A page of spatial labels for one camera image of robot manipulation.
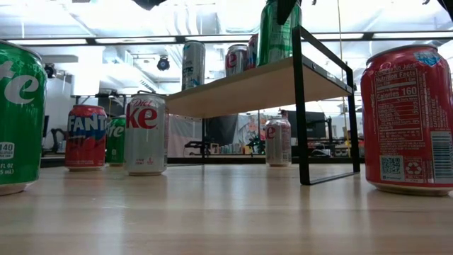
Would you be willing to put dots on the white curtain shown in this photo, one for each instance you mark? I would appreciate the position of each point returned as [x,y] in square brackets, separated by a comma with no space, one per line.
[180,136]

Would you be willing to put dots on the black computer monitor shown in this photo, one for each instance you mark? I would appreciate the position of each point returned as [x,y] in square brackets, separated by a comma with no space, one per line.
[311,124]

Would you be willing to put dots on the green Sprite can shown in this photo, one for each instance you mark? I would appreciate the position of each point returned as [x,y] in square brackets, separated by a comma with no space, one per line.
[21,141]
[116,141]
[270,39]

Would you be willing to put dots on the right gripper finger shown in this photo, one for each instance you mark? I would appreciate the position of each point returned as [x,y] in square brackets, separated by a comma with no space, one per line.
[286,10]

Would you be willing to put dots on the wooden shelf black metal frame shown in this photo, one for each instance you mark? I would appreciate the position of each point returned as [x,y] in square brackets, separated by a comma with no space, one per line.
[269,88]

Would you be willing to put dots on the silver Diet Coke can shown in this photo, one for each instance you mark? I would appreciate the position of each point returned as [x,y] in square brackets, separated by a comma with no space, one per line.
[235,60]
[279,141]
[145,141]

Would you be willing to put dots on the floral printed banner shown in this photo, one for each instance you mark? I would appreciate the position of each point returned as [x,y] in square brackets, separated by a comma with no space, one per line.
[252,127]

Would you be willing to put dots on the white Celsius slim can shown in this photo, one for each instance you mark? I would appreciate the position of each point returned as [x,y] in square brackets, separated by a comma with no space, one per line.
[193,67]

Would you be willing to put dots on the red Fanta can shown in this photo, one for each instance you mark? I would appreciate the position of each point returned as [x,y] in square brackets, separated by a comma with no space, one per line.
[86,141]
[407,124]
[252,53]

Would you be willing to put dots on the black background robot arm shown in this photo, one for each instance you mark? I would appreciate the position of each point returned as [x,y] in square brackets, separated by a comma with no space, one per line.
[193,146]

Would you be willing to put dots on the black hanging cloth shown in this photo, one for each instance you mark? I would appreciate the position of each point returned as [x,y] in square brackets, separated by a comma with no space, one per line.
[221,129]

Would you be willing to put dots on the long ceiling light rail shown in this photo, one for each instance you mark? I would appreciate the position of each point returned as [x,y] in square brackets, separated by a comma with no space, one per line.
[212,38]

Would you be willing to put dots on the black ceiling spotlight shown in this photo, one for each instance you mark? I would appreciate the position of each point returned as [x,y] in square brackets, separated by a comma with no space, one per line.
[49,71]
[163,63]

